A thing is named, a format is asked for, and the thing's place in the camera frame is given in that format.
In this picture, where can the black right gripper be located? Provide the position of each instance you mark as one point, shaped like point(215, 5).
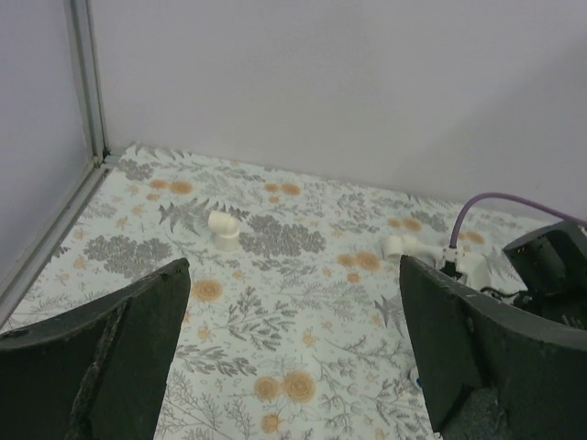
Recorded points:
point(514, 369)

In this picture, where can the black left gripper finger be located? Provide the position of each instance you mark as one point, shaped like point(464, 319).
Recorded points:
point(97, 371)

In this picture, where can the white PVC elbow fitting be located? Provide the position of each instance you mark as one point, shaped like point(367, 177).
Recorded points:
point(225, 230)

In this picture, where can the white faucet with elbow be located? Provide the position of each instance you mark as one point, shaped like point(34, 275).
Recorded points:
point(397, 246)

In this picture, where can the floral patterned table mat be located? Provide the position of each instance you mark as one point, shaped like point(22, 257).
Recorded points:
point(298, 333)

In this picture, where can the aluminium left corner post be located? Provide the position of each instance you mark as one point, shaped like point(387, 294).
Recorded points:
point(80, 27)

